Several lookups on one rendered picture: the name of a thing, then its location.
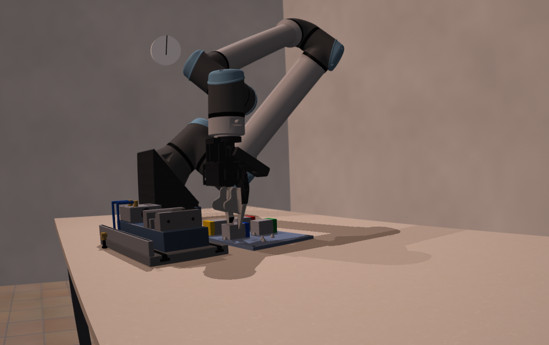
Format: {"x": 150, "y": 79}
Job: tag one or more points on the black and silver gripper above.
{"x": 226, "y": 174}

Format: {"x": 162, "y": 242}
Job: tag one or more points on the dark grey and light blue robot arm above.
{"x": 218, "y": 74}

